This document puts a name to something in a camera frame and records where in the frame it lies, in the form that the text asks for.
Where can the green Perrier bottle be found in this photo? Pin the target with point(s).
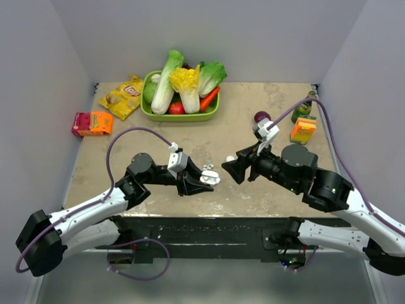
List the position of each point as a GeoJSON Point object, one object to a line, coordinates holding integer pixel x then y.
{"type": "Point", "coordinates": [303, 109]}

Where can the pink orange snack box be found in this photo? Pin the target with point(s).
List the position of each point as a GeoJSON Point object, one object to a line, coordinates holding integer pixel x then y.
{"type": "Point", "coordinates": [94, 123]}

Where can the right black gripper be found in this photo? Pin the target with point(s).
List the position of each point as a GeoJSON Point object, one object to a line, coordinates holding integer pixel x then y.
{"type": "Point", "coordinates": [236, 168]}

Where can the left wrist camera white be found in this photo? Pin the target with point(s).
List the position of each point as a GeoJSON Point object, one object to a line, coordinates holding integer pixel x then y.
{"type": "Point", "coordinates": [177, 161]}

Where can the yellow Lays chips bag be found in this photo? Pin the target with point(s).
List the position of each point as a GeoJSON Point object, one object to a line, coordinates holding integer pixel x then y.
{"type": "Point", "coordinates": [125, 98]}

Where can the tall napa cabbage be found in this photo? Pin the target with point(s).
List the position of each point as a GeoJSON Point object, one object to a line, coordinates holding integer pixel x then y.
{"type": "Point", "coordinates": [164, 91]}

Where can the round green cabbage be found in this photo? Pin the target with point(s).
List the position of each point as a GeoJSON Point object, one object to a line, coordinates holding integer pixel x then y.
{"type": "Point", "coordinates": [148, 92]}

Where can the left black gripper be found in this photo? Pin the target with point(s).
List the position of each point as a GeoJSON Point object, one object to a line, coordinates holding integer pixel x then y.
{"type": "Point", "coordinates": [187, 187]}

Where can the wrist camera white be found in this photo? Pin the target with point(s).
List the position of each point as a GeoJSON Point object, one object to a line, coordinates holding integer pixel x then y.
{"type": "Point", "coordinates": [177, 161]}
{"type": "Point", "coordinates": [265, 134]}

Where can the red tomato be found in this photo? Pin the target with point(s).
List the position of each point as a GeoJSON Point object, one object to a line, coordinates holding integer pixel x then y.
{"type": "Point", "coordinates": [176, 108]}

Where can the orange sponge pack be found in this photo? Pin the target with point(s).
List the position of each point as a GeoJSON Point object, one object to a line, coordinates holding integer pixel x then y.
{"type": "Point", "coordinates": [303, 130]}

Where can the green leaf lettuce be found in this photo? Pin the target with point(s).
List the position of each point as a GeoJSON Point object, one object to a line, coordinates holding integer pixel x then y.
{"type": "Point", "coordinates": [211, 75]}

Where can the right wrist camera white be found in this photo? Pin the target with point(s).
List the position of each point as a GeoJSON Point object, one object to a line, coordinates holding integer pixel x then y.
{"type": "Point", "coordinates": [265, 134]}

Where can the yellow napa cabbage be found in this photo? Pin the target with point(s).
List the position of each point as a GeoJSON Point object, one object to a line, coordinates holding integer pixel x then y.
{"type": "Point", "coordinates": [185, 82]}

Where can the white gold-rimmed charging case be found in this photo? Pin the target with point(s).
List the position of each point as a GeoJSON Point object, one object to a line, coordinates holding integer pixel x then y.
{"type": "Point", "coordinates": [210, 177]}

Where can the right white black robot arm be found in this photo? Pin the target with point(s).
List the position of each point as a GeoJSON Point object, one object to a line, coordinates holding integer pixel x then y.
{"type": "Point", "coordinates": [373, 235]}

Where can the orange carrot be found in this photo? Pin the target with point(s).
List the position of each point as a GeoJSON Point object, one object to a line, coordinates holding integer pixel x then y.
{"type": "Point", "coordinates": [206, 101]}

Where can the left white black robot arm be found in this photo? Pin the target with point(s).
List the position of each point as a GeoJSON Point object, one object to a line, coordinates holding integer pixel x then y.
{"type": "Point", "coordinates": [46, 240]}

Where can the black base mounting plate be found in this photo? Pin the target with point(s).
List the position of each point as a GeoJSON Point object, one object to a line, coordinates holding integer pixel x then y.
{"type": "Point", "coordinates": [146, 239]}

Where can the green plastic basket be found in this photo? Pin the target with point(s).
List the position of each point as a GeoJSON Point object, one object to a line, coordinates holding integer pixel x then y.
{"type": "Point", "coordinates": [197, 117]}

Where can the purple red onion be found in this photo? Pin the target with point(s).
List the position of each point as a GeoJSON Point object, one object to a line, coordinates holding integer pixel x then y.
{"type": "Point", "coordinates": [259, 116]}

